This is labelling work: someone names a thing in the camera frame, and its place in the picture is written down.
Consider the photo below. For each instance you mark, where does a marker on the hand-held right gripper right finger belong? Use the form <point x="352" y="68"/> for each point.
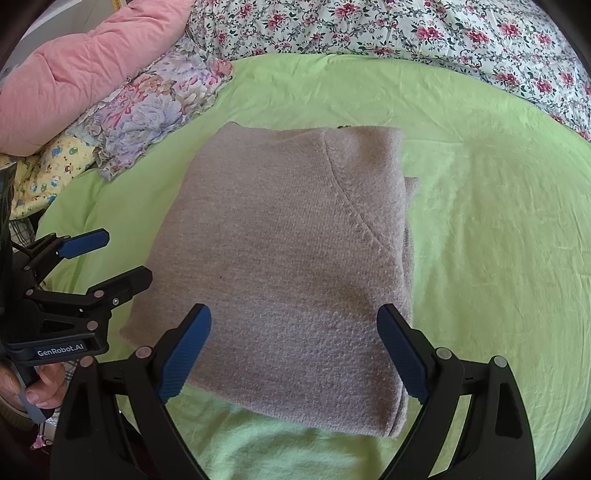
<point x="401" y="350"/>

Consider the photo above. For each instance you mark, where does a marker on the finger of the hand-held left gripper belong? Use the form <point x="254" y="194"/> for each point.
<point x="124" y="284"/>
<point x="85" y="243"/>

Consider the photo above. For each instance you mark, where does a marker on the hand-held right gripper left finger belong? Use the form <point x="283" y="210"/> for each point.
<point x="184" y="350"/>

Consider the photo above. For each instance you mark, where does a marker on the beige knit sweater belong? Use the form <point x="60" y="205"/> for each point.
<point x="277" y="258"/>

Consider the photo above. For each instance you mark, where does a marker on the person's left hand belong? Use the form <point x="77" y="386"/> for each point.
<point x="48" y="387"/>

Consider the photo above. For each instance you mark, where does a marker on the plaid cloth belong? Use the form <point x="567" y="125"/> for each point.
<point x="23" y="233"/>

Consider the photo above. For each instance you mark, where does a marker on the yellow printed cloth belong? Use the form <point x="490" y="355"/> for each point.
<point x="51" y="175"/>

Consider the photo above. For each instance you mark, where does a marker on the green bed sheet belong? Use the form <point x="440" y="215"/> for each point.
<point x="485" y="230"/>

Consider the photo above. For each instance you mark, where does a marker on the purple floral pillow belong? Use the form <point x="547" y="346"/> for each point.
<point x="157" y="106"/>

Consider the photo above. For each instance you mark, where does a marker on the pink padded pillow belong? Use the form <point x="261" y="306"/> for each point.
<point x="78" y="78"/>

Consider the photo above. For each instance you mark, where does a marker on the white floral quilt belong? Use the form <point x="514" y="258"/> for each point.
<point x="392" y="27"/>

